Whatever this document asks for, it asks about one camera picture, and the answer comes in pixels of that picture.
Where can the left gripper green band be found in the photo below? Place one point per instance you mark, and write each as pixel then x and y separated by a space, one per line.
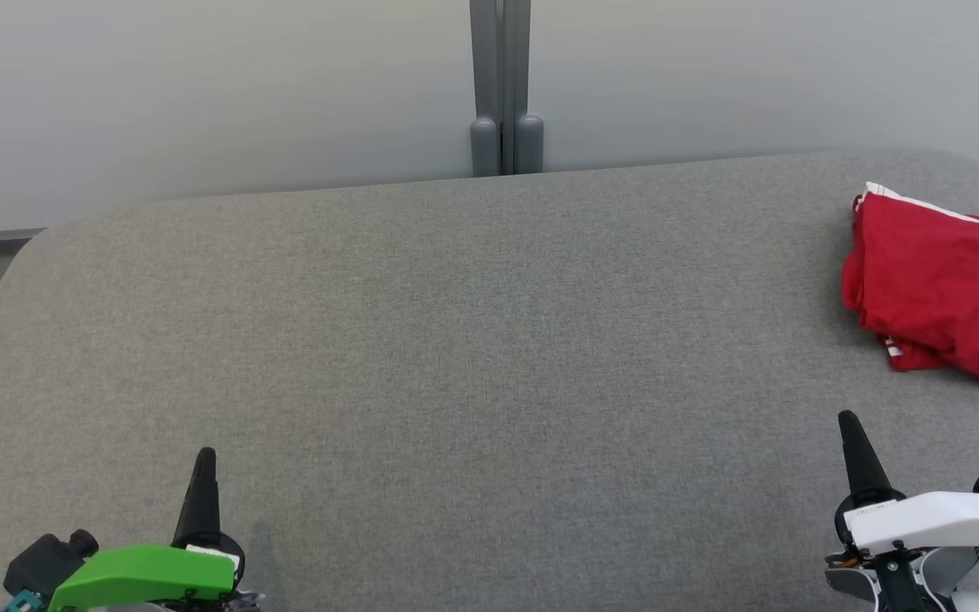
pixel 149 574

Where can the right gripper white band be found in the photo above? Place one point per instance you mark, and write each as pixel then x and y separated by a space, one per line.
pixel 931 518

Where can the red jersey with number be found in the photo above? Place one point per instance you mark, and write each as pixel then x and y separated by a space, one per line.
pixel 931 272

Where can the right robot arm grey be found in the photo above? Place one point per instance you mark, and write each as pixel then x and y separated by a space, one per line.
pixel 948 569

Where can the grey fabric sofa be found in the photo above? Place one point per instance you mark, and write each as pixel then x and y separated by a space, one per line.
pixel 455 382

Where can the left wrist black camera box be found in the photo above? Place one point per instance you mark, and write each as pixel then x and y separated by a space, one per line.
pixel 43 561

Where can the grey double partition post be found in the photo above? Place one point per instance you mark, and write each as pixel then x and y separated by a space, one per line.
pixel 485 68

